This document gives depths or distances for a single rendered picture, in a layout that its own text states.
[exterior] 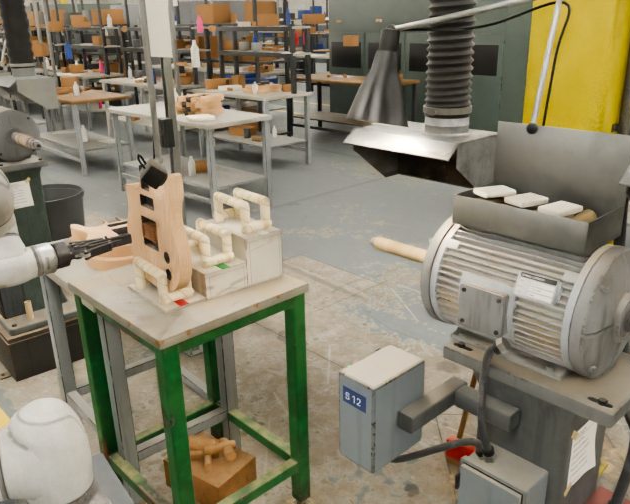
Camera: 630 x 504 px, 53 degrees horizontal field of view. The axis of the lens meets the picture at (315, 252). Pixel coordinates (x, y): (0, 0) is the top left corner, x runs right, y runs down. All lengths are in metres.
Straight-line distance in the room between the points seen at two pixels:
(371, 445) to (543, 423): 0.34
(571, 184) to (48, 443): 1.22
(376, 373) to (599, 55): 1.30
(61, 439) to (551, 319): 1.06
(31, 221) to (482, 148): 2.70
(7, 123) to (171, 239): 1.74
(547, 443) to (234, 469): 1.53
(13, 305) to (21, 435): 2.22
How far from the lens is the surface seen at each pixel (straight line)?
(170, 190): 1.89
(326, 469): 2.82
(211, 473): 2.64
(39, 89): 3.27
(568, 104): 2.24
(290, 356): 2.28
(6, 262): 1.90
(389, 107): 1.35
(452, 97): 1.45
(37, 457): 1.57
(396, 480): 2.78
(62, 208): 4.40
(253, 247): 2.13
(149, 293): 2.16
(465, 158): 1.40
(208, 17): 10.38
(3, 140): 3.53
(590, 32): 2.20
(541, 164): 1.38
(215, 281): 2.08
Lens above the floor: 1.78
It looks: 20 degrees down
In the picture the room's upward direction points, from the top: 1 degrees counter-clockwise
